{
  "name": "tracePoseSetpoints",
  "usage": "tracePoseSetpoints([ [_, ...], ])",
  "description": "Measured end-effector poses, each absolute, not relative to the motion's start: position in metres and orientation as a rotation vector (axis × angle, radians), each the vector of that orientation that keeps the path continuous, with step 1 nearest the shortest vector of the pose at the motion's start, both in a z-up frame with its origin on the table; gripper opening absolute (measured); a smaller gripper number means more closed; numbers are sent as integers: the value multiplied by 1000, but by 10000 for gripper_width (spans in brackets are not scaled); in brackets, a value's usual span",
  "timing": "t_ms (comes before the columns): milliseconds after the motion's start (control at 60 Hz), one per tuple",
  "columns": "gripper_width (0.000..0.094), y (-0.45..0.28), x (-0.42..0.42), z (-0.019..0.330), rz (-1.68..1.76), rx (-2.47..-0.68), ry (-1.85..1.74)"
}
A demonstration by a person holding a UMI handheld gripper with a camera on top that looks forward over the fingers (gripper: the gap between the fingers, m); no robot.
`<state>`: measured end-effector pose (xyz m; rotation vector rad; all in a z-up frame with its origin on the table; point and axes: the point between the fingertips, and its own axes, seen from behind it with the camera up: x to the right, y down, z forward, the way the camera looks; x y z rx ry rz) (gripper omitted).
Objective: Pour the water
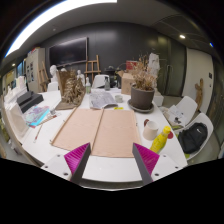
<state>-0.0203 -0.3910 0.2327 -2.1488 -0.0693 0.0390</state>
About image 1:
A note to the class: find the wooden easel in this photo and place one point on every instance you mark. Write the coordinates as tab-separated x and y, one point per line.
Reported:
92	68

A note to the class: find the white chair with papers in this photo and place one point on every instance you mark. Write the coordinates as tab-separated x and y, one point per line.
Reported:
182	113

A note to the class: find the grey plant pot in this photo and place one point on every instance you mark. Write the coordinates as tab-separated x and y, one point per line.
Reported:
141	99

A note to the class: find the clear green bottle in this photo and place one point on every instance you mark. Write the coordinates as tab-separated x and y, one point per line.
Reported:
88	86

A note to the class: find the black box stack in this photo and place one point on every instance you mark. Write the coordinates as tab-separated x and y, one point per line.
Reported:
29	99

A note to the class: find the dried brown plant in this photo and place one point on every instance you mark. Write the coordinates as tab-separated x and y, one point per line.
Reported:
142	74

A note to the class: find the black backpack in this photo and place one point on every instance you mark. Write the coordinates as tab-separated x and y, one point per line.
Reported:
192	138

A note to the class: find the colourful painting sheet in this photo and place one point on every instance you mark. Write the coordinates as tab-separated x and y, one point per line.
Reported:
35	115

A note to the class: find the white paper cup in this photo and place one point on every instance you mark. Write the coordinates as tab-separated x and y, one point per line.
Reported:
150	130

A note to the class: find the wooden mannequin figure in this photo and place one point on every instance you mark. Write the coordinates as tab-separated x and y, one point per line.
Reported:
199	93

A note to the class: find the small white cup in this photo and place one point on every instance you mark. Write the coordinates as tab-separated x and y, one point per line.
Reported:
119	98

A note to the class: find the white plaster bust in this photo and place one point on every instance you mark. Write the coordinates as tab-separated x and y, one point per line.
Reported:
53	72

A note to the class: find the red bottle cap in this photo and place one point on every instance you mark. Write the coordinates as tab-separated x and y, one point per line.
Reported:
170	135

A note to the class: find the cardboard box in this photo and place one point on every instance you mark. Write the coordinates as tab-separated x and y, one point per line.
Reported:
126	82

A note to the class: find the yellow plastic bottle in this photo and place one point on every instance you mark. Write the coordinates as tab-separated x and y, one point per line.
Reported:
160	141

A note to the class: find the black wall screen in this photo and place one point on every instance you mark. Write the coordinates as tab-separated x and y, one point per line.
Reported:
69	52

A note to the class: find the white far chair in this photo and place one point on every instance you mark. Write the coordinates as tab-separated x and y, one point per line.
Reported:
99	81

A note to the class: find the dried bouquet on board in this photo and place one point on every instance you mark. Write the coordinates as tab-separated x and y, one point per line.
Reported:
71	89

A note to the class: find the brown cardboard sheet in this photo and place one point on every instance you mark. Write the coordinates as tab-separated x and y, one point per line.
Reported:
111	133

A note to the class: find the white chair with backpack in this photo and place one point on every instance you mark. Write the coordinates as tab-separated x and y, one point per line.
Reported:
201	118

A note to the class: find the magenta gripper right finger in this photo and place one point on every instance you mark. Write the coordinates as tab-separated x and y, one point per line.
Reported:
146	161

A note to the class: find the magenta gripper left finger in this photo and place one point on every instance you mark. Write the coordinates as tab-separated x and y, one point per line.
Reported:
76	161

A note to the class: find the grey spray bottle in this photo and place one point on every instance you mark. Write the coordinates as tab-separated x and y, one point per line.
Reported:
107	84

